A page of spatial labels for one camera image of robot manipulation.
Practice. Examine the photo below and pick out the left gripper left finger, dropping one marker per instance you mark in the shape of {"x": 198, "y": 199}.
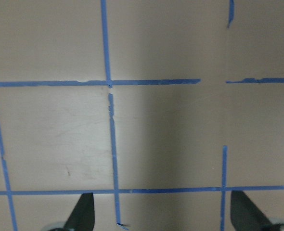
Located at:
{"x": 82, "y": 218}

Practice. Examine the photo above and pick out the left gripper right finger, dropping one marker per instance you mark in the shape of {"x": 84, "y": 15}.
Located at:
{"x": 246, "y": 216}

